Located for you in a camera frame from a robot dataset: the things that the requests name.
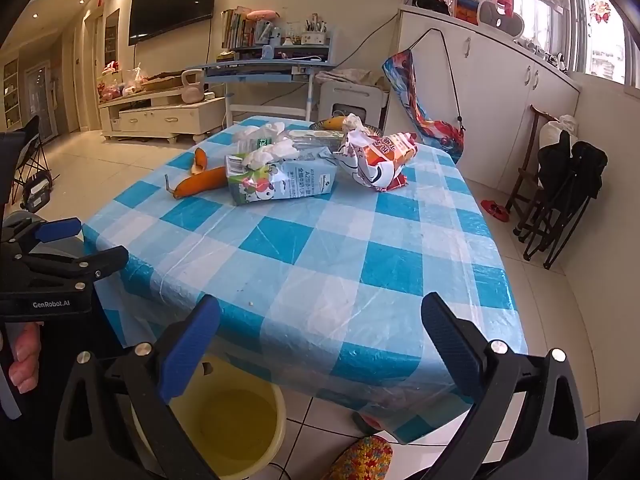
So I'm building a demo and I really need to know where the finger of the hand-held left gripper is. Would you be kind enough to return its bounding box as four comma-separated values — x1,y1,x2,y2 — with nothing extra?
0,245,130,288
0,217,83,261

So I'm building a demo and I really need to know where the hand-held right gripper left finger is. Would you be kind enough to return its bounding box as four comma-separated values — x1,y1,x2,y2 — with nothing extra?
52,294,223,480

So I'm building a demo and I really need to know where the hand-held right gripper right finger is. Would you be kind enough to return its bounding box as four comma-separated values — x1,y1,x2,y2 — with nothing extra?
421,291,590,480

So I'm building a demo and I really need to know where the yellow plastic bucket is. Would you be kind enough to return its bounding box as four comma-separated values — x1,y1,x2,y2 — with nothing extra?
131,355,287,478

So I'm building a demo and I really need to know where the orange white snack bag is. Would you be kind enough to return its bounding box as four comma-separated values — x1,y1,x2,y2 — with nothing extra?
334,130,420,192

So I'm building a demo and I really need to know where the person's left hand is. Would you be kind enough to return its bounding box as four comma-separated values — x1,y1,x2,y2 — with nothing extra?
9,322,42,395

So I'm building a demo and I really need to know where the black mesh folding chair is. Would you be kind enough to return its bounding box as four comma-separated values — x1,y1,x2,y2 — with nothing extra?
10,115,51,191

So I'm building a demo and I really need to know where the red slipper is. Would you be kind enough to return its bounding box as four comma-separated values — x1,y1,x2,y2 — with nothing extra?
481,199,512,222

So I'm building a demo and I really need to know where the colourful crocheted cloth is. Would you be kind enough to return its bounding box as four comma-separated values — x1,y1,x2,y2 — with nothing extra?
322,435,393,480

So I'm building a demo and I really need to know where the white television cabinet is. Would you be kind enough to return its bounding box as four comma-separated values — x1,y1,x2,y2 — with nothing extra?
98,91,227,142

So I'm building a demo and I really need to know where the blue white checked tablecloth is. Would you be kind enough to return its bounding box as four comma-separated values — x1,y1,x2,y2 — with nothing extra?
82,116,530,445

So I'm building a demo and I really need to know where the dark wooden chair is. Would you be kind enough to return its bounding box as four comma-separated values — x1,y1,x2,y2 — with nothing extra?
505,105,561,233

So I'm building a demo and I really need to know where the blue milk carton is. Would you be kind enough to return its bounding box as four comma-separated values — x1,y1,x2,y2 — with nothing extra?
225,147,340,207

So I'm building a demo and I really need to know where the pink kettlebell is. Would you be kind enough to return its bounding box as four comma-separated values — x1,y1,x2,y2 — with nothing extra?
181,70,205,105

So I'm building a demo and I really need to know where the white crumpled tissue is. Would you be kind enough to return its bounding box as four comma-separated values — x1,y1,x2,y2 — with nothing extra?
232,121,286,147
240,140,301,168

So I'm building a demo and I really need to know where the colourful printed bag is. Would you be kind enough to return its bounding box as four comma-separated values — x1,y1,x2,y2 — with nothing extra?
382,49,466,163

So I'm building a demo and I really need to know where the dark fruit bowl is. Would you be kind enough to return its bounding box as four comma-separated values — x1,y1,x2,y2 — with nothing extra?
309,119,385,139

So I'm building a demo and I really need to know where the white sack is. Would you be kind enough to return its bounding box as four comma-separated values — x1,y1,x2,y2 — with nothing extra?
540,115,578,148

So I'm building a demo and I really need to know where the crumpled white plastic bag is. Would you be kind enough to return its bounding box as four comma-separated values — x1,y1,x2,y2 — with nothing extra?
341,113,373,136

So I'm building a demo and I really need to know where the clear plastic bottle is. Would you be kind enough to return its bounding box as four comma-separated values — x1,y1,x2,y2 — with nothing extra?
252,129,346,158

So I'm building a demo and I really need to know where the blue study desk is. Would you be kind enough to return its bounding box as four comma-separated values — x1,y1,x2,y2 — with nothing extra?
187,45,338,121

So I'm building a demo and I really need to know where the white storage stool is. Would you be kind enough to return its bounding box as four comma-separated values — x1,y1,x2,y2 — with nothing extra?
319,81,388,126

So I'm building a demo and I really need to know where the row of books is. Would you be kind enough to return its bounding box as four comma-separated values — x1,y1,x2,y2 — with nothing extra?
220,7,253,51

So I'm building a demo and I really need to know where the beige cloth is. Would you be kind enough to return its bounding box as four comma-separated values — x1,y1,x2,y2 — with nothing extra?
316,67,386,87

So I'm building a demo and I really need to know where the white pen holder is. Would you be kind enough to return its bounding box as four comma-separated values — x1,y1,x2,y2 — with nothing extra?
300,20,329,46

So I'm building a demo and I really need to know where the white wall cabinet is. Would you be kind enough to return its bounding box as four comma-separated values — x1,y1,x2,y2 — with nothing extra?
397,5,581,196

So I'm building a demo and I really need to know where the black wall television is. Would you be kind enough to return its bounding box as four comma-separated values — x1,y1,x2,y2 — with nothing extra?
128,0,221,47

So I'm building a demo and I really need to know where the black cord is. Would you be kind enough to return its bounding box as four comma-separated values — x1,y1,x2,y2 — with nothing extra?
410,27,464,133

